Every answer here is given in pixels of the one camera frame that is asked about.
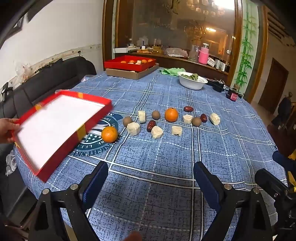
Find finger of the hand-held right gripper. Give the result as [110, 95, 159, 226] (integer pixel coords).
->
[254, 168, 289, 202]
[272, 151, 296, 167]

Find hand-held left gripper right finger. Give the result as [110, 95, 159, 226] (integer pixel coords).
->
[193, 161, 274, 241]

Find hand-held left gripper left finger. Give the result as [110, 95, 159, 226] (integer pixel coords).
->
[28, 161, 109, 241]

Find red shallow box with tape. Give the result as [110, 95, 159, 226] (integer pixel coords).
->
[13, 91, 113, 183]

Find blue plaid tablecloth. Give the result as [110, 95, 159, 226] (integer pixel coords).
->
[14, 66, 289, 241]

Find brown wooden door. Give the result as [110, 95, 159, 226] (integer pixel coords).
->
[258, 58, 289, 114]

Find dark jar with red label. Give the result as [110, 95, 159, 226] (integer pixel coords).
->
[228, 88, 239, 102]

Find crumpled plastic wrap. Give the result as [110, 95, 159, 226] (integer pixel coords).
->
[5, 151, 16, 176]

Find black power adapter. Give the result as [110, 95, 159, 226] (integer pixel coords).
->
[207, 79, 226, 93]

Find white bowl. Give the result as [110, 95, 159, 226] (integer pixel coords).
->
[178, 72, 208, 90]

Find green bamboo painting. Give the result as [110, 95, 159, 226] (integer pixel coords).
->
[233, 5, 260, 95]

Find green leaves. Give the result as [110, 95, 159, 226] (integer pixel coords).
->
[181, 73, 199, 81]

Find row of small cartons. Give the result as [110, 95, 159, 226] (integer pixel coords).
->
[207, 57, 230, 72]

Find black sofa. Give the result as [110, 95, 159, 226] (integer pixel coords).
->
[0, 56, 97, 232]

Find brown cardboard box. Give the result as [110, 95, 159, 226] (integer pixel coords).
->
[106, 63, 159, 80]

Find green cloth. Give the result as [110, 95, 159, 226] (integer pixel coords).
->
[160, 68, 186, 76]

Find wooden display cabinet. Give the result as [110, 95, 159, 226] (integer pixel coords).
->
[102, 0, 270, 102]

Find pink bottle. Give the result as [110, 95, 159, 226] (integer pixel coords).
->
[198, 43, 210, 65]

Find black clip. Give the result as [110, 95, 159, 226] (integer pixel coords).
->
[1, 83, 12, 102]

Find glass pitcher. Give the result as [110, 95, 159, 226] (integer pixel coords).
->
[188, 45, 200, 62]

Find crinkled clear plastic bag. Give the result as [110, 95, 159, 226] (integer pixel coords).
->
[14, 61, 35, 78]

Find yellow flat packets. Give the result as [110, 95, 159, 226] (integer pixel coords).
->
[136, 48, 160, 55]

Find framed wall picture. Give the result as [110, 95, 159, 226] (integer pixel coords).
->
[10, 17, 25, 32]

